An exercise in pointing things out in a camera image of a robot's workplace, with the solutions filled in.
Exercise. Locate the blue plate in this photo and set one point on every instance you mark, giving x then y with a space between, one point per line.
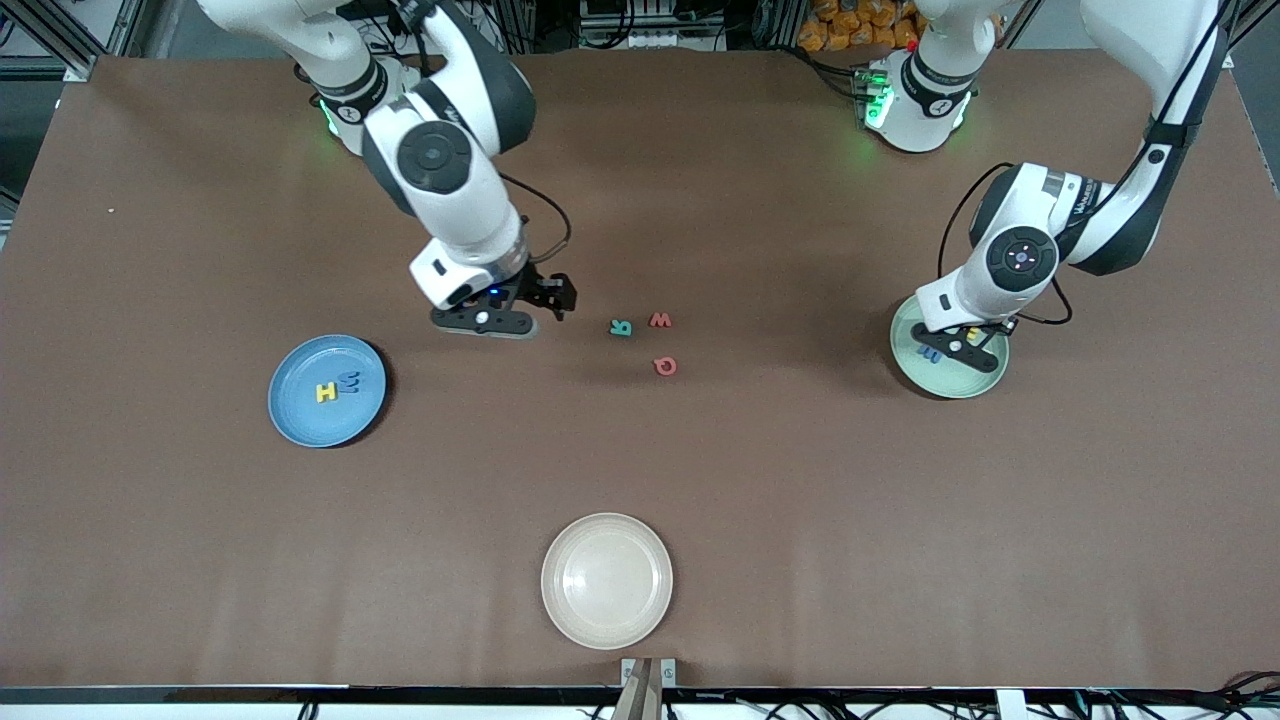
300 370

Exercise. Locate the aluminium corner bracket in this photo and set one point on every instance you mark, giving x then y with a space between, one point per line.
1217 58
80 68

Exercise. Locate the beige plate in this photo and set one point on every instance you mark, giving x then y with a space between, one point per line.
607 582

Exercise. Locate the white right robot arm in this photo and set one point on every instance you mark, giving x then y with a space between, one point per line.
470 210

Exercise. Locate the aluminium frame beam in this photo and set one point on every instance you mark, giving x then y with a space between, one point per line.
1240 22
50 30

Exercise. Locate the grey metal mounting bracket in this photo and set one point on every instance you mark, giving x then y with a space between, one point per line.
628 668

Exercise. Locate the yellow uppercase letter H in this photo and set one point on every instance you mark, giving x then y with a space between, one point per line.
327 392

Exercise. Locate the orange snack bags pile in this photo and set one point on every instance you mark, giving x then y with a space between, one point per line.
830 30

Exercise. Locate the tan wooden post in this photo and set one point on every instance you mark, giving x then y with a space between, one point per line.
645 700

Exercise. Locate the blue uppercase letter M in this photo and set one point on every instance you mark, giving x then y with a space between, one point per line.
348 381

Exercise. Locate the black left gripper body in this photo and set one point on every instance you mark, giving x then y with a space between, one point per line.
997 327

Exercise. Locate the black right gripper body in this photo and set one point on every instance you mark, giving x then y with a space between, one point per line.
538 288

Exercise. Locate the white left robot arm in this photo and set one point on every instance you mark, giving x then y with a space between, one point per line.
1150 40

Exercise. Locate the green plate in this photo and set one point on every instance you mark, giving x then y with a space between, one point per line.
955 388

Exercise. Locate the red uppercase letter Q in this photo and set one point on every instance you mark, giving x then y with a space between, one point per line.
659 366

